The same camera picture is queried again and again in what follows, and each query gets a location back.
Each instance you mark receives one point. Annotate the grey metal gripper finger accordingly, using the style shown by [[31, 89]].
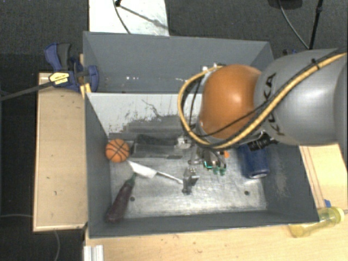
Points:
[[186, 183], [194, 179]]

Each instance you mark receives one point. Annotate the blue can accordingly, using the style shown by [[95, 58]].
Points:
[[254, 163]]

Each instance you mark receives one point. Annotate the dark purple toy eggplant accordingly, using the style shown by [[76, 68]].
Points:
[[121, 198]]

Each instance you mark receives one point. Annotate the orange toy basketball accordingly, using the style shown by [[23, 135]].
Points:
[[117, 150]]

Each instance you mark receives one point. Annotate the grey metal bin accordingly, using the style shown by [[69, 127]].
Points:
[[168, 64]]

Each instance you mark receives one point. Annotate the pale wood board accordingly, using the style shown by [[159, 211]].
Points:
[[61, 156]]

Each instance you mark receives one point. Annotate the black cylinder on white bracket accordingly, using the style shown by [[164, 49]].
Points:
[[259, 143]]

